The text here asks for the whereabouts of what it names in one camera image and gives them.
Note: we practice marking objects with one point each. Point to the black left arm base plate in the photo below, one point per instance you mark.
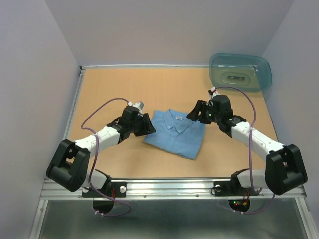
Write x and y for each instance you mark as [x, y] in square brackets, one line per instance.
[115, 189]

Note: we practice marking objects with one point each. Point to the light blue shirt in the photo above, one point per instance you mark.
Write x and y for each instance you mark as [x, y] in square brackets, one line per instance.
[176, 134]

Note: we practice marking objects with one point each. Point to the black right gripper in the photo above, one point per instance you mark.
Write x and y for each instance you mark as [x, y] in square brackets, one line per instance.
[200, 106]

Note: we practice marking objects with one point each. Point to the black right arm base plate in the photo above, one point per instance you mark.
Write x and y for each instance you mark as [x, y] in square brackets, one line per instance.
[226, 188]

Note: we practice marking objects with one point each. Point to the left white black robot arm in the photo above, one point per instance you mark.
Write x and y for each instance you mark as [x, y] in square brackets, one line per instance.
[69, 165]

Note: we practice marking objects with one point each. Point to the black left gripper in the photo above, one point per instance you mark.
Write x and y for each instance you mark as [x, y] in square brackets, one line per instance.
[147, 128]

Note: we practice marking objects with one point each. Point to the aluminium left side rail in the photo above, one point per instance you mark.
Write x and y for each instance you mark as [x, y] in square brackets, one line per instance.
[74, 103]

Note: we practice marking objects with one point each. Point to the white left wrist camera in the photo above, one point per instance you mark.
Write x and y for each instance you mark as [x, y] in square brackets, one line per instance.
[139, 105]

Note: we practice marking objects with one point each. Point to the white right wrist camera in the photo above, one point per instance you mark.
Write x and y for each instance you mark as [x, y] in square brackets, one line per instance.
[213, 92]

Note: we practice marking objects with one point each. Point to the aluminium front rail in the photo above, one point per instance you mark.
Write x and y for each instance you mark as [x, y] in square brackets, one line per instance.
[147, 189]

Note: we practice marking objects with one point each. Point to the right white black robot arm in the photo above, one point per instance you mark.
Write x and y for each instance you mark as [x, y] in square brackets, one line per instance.
[284, 166]

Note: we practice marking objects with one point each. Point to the aluminium rail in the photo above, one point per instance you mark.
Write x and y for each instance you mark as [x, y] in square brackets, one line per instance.
[147, 189]
[74, 103]

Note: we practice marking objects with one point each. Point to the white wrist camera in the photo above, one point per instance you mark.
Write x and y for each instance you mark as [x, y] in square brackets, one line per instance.
[139, 105]
[213, 92]

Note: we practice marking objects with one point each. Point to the teal plastic bin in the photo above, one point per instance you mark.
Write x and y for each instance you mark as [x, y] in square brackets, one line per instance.
[246, 72]

